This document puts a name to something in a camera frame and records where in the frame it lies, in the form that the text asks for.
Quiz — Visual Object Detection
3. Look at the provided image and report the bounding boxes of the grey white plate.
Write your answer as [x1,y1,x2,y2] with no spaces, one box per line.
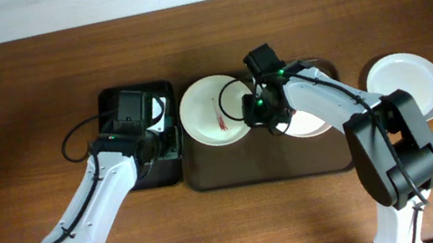
[366,53,433,121]

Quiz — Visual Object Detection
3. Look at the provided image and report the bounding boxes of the cream plate with red stain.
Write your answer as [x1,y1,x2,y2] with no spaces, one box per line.
[179,75,252,147]

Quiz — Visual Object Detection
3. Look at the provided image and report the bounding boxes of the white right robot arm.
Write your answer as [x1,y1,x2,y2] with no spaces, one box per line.
[241,62,433,243]

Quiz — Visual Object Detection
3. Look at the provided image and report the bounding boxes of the small black tray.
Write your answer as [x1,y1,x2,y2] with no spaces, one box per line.
[98,80,183,191]

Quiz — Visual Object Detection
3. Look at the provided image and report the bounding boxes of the pink plate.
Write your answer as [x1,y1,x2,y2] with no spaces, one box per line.
[253,65,342,146]

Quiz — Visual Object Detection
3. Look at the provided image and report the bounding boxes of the large brown tray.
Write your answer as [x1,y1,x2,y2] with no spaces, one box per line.
[183,72,353,192]

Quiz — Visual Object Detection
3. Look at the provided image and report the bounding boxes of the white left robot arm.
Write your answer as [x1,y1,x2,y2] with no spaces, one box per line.
[41,125,182,243]

